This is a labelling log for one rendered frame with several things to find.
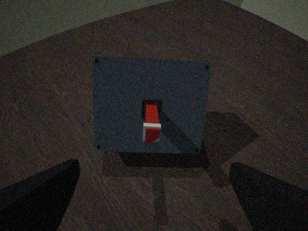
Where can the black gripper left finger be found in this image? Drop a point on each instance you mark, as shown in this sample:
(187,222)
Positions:
(39,202)

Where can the blue-grey sloped panel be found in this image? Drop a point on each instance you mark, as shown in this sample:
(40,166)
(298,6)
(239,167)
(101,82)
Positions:
(122,85)

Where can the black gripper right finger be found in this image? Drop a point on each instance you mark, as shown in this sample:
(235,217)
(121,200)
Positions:
(270,204)

